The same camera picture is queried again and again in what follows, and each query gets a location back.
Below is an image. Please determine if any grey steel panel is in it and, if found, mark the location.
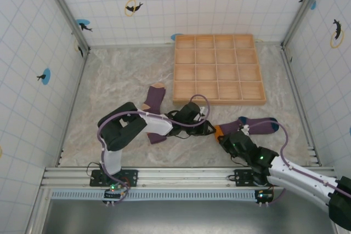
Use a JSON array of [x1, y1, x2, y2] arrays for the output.
[[41, 199, 339, 234]]

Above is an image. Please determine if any aluminium mounting rail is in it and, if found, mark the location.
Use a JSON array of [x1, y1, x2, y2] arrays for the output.
[[40, 165, 341, 190]]

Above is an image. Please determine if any wooden compartment tray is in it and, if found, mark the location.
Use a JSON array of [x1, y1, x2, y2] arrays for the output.
[[172, 33, 267, 106]]

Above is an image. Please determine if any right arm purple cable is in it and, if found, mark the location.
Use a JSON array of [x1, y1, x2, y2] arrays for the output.
[[246, 117, 351, 207]]

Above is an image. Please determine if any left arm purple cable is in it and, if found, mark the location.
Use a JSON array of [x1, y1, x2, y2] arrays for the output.
[[97, 94, 212, 207]]

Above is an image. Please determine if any purple sock orange toe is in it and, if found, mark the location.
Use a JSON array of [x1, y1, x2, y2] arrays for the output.
[[213, 116, 280, 143]]

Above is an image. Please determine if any aluminium floor edge bar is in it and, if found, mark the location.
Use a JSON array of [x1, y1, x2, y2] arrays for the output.
[[55, 49, 90, 167], [281, 46, 322, 167]]

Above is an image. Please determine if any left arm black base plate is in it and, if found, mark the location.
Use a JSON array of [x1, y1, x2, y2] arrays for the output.
[[89, 169, 139, 188]]

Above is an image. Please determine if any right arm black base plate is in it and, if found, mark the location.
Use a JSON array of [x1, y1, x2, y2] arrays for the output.
[[234, 168, 271, 188]]

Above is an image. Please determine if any white slotted cable duct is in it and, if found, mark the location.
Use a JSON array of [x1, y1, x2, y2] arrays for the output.
[[50, 189, 275, 201]]

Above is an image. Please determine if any purple sock tan toe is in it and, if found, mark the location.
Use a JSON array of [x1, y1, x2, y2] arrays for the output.
[[141, 82, 168, 145]]

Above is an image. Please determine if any aluminium frame post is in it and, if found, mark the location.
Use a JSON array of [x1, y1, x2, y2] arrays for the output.
[[281, 0, 330, 48], [40, 0, 91, 54]]

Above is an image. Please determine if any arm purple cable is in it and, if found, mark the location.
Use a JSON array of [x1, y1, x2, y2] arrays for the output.
[[246, 117, 351, 207], [97, 94, 212, 207]]

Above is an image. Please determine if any small dolphin ring sticker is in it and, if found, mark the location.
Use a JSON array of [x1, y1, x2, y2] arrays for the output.
[[124, 0, 144, 17], [73, 39, 84, 58], [330, 19, 345, 49]]

